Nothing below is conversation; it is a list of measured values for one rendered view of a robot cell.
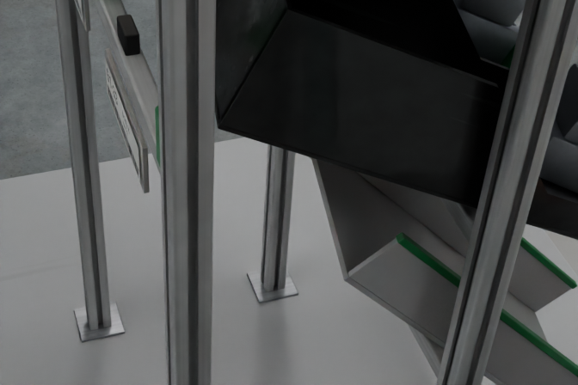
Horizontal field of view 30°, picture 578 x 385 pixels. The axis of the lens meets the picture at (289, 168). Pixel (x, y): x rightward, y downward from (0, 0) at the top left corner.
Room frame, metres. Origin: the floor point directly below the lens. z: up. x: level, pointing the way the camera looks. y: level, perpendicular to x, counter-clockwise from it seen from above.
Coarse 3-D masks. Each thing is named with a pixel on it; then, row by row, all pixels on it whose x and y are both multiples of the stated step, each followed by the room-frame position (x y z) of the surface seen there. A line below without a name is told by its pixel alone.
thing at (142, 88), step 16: (96, 0) 0.51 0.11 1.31; (112, 0) 0.50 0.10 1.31; (112, 16) 0.49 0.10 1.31; (112, 32) 0.47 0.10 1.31; (112, 48) 0.47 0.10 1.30; (128, 64) 0.44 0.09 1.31; (144, 64) 0.45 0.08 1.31; (128, 80) 0.44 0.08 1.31; (144, 80) 0.43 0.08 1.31; (144, 96) 0.42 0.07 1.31; (144, 112) 0.41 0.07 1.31; (144, 128) 0.40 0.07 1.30; (448, 208) 0.45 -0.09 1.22; (464, 208) 0.44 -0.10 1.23; (464, 224) 0.44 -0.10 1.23
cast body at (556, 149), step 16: (576, 64) 0.54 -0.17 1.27; (576, 80) 0.52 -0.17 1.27; (576, 96) 0.51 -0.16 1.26; (560, 112) 0.51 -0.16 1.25; (576, 112) 0.50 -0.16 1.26; (560, 128) 0.50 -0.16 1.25; (576, 128) 0.49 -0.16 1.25; (560, 144) 0.49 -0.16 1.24; (576, 144) 0.50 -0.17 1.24; (544, 160) 0.49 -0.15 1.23; (560, 160) 0.49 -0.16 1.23; (576, 160) 0.49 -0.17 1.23; (544, 176) 0.49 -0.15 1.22; (560, 176) 0.49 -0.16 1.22; (576, 176) 0.49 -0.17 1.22; (576, 192) 0.49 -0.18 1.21
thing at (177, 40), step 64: (64, 0) 0.64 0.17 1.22; (192, 0) 0.35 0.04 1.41; (576, 0) 0.41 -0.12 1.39; (64, 64) 0.64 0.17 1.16; (192, 64) 0.35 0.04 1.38; (512, 64) 0.42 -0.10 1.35; (192, 128) 0.35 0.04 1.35; (512, 128) 0.41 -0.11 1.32; (192, 192) 0.35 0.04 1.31; (512, 192) 0.41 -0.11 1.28; (192, 256) 0.35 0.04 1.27; (512, 256) 0.41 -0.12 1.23; (192, 320) 0.35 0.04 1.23; (192, 384) 0.35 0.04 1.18; (448, 384) 0.41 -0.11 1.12
